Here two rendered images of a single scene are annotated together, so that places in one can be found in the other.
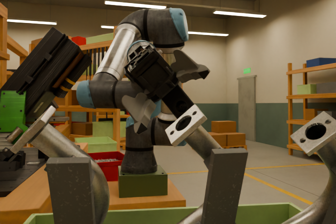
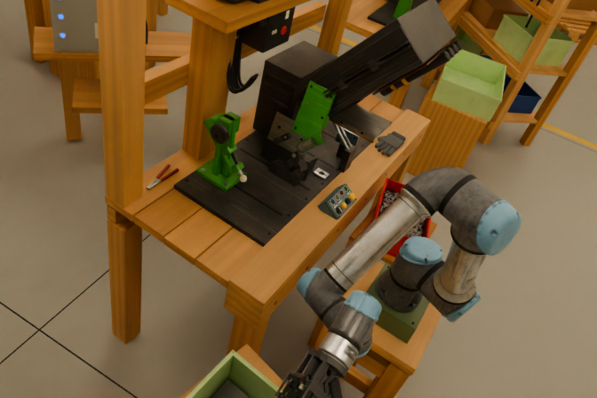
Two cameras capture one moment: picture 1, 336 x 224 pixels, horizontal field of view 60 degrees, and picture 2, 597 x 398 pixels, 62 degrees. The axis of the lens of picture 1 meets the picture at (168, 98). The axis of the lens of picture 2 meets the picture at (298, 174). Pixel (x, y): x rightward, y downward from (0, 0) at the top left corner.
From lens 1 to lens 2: 99 cm
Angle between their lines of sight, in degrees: 50
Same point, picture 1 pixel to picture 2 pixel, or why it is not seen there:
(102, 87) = (316, 302)
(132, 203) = not seen: hidden behind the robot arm
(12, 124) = (308, 129)
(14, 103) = (318, 104)
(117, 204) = not seen: hidden behind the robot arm
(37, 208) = (263, 303)
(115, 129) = (529, 52)
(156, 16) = (459, 210)
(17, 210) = (249, 294)
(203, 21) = not seen: outside the picture
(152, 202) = (379, 346)
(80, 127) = (483, 9)
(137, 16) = (437, 190)
